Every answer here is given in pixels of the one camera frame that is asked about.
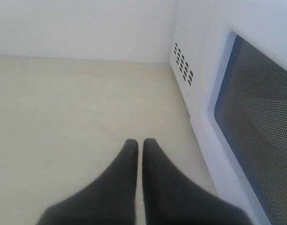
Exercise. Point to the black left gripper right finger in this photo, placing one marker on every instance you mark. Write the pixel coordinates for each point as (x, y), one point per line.
(170, 198)

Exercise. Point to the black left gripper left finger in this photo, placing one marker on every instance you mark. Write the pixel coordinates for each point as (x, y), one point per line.
(108, 200)

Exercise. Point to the white microwave door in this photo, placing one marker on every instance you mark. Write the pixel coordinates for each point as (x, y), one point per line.
(245, 144)

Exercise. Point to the white Midea microwave body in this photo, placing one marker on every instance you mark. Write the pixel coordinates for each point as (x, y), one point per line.
(205, 31)

